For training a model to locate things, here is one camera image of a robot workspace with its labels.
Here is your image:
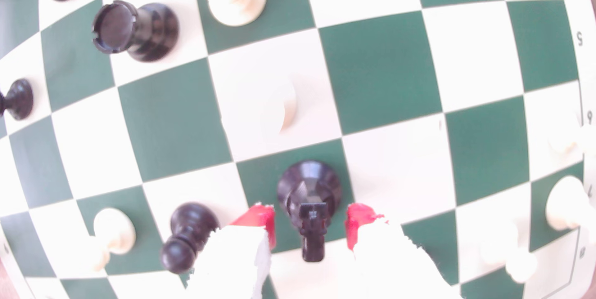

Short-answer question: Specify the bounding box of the white chess rook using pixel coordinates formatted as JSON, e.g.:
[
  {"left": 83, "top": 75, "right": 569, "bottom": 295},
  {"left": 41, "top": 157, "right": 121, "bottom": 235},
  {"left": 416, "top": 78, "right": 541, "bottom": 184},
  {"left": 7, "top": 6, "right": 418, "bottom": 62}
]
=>
[{"left": 220, "top": 73, "right": 299, "bottom": 138}]

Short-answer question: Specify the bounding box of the green and white chess mat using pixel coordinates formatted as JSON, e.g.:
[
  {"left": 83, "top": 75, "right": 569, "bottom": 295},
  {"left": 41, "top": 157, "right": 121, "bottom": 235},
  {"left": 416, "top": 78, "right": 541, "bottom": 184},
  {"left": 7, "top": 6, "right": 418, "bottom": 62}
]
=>
[{"left": 0, "top": 0, "right": 596, "bottom": 299}]

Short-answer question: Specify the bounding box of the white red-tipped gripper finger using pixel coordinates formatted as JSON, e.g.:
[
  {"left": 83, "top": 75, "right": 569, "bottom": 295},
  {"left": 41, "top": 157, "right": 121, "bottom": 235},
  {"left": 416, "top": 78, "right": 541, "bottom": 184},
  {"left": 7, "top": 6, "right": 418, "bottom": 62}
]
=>
[
  {"left": 345, "top": 202, "right": 463, "bottom": 299},
  {"left": 185, "top": 202, "right": 277, "bottom": 299}
]

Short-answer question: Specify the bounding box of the white chess king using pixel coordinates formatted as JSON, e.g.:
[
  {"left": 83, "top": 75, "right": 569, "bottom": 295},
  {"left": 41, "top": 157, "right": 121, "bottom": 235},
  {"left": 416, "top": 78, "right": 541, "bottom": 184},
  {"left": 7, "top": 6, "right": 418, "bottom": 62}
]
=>
[{"left": 545, "top": 176, "right": 596, "bottom": 244}]

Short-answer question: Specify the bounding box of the black chess rook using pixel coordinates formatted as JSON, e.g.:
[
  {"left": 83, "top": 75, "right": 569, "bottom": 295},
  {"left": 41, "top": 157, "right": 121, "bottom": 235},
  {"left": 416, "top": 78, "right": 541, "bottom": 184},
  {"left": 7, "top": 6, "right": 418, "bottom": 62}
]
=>
[{"left": 92, "top": 0, "right": 180, "bottom": 63}]

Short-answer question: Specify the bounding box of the black chess pawn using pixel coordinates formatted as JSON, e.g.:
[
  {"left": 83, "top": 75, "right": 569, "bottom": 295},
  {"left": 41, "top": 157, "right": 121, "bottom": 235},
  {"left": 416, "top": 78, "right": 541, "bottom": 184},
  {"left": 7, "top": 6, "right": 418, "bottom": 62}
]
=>
[
  {"left": 0, "top": 78, "right": 34, "bottom": 121},
  {"left": 160, "top": 202, "right": 220, "bottom": 275}
]

